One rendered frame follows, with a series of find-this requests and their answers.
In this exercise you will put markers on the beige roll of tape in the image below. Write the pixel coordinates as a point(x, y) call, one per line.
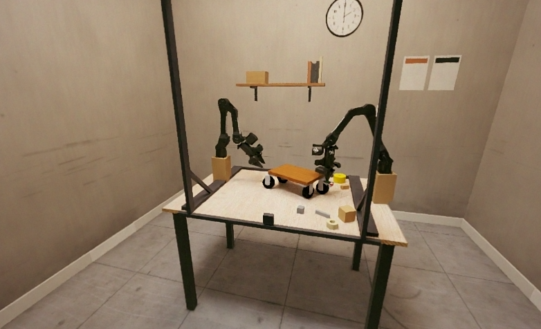
point(330, 225)

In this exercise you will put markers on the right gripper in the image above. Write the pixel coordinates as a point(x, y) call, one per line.
point(329, 164)

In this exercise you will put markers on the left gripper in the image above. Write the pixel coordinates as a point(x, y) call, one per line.
point(256, 159)

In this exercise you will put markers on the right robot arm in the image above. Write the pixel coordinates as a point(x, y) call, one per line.
point(369, 110)

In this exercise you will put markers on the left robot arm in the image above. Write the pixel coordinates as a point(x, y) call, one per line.
point(237, 137)

